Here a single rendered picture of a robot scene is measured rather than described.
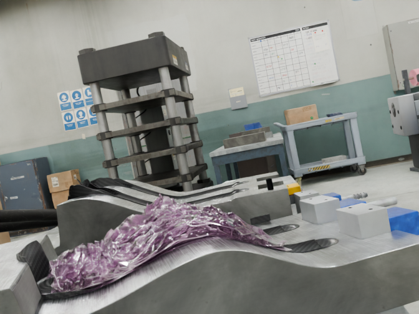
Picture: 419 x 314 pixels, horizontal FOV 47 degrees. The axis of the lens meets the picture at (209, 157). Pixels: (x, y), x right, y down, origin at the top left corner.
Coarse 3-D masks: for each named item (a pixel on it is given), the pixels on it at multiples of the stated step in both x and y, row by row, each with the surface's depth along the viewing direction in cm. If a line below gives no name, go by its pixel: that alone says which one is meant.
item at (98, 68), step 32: (160, 32) 473; (96, 64) 479; (128, 64) 475; (160, 64) 471; (96, 96) 487; (128, 96) 590; (160, 96) 476; (192, 96) 581; (128, 128) 483; (160, 128) 535; (192, 128) 582; (128, 160) 486; (160, 160) 612
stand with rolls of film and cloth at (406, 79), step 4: (404, 72) 580; (412, 72) 583; (416, 72) 575; (404, 76) 580; (412, 76) 585; (416, 76) 576; (404, 80) 582; (408, 80) 581; (412, 80) 587; (416, 80) 578; (404, 84) 584; (408, 84) 581; (412, 84) 589; (416, 84) 580; (408, 88) 581; (408, 92) 582; (412, 168) 606; (416, 168) 598
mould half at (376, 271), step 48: (48, 240) 62; (288, 240) 57; (384, 240) 49; (0, 288) 38; (144, 288) 41; (192, 288) 42; (240, 288) 42; (288, 288) 43; (336, 288) 44; (384, 288) 46
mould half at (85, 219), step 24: (168, 192) 100; (192, 192) 100; (216, 192) 90; (240, 192) 81; (264, 192) 76; (288, 192) 75; (72, 216) 78; (96, 216) 78; (120, 216) 78; (240, 216) 76; (72, 240) 78; (96, 240) 78
